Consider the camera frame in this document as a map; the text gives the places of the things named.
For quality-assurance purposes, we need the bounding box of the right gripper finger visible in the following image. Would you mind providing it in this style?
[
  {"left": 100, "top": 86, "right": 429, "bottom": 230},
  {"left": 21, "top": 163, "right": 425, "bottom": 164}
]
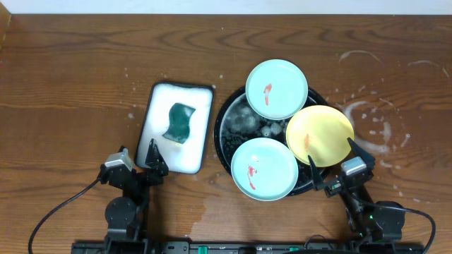
[
  {"left": 347, "top": 138, "right": 375, "bottom": 169},
  {"left": 308, "top": 155, "right": 324, "bottom": 191}
]

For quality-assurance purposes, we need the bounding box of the green sponge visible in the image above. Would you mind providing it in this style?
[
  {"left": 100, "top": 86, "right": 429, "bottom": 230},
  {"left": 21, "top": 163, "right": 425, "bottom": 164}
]
[{"left": 162, "top": 103, "right": 196, "bottom": 144}]

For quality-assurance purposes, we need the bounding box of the yellow plate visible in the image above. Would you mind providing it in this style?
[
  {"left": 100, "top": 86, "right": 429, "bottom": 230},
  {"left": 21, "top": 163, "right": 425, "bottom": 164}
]
[{"left": 286, "top": 105, "right": 355, "bottom": 167}]

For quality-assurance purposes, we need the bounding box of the light green plate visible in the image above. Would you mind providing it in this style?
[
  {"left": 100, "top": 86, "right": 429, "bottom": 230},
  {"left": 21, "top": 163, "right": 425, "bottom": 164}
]
[
  {"left": 245, "top": 59, "right": 309, "bottom": 120},
  {"left": 230, "top": 138, "right": 299, "bottom": 202}
]

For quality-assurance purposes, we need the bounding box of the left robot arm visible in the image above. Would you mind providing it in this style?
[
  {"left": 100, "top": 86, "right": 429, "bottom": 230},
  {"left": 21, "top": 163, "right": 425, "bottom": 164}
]
[{"left": 98, "top": 139, "right": 169, "bottom": 254}]

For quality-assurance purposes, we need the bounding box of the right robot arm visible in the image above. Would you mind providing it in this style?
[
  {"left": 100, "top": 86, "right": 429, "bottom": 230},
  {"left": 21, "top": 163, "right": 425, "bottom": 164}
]
[{"left": 308, "top": 138, "right": 405, "bottom": 245}]

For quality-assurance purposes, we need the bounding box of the black rectangular foam tray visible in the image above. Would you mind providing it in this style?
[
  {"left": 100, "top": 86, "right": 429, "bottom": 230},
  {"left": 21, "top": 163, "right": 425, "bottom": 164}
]
[{"left": 135, "top": 83, "right": 213, "bottom": 174}]

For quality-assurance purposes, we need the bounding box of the round black tray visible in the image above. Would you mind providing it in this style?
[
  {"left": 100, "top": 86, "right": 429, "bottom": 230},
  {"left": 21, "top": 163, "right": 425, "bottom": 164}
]
[{"left": 213, "top": 87, "right": 330, "bottom": 196}]

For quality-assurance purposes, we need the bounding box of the right black cable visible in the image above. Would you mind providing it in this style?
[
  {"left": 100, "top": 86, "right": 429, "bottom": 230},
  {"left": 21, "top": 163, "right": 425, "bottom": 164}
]
[{"left": 359, "top": 199, "right": 437, "bottom": 254}]

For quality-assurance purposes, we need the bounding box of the black cable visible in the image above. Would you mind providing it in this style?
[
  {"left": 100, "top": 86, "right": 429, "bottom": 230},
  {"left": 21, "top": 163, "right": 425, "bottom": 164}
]
[
  {"left": 28, "top": 178, "right": 102, "bottom": 254},
  {"left": 359, "top": 199, "right": 437, "bottom": 254}
]

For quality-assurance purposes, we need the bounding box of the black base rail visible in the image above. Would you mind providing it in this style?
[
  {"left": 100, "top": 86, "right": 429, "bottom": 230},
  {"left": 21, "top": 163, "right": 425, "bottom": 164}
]
[{"left": 71, "top": 241, "right": 423, "bottom": 254}]

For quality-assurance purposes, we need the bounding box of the left black cable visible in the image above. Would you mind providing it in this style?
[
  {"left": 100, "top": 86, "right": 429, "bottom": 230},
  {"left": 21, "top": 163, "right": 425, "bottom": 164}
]
[{"left": 28, "top": 178, "right": 102, "bottom": 254}]

